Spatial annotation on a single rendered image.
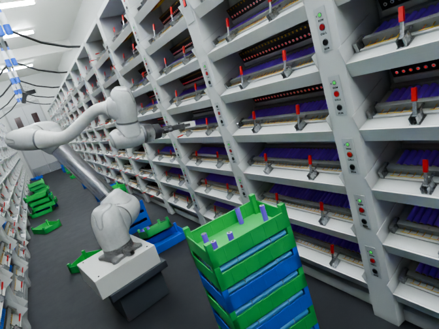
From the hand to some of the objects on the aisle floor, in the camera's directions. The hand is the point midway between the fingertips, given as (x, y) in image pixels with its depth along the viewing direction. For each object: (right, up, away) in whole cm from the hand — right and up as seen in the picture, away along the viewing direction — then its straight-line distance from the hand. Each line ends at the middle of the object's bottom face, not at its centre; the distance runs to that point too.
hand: (188, 124), depth 172 cm
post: (+86, -75, -50) cm, 124 cm away
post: (+50, -71, +10) cm, 88 cm away
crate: (-23, -80, +66) cm, 107 cm away
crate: (-78, -96, +72) cm, 143 cm away
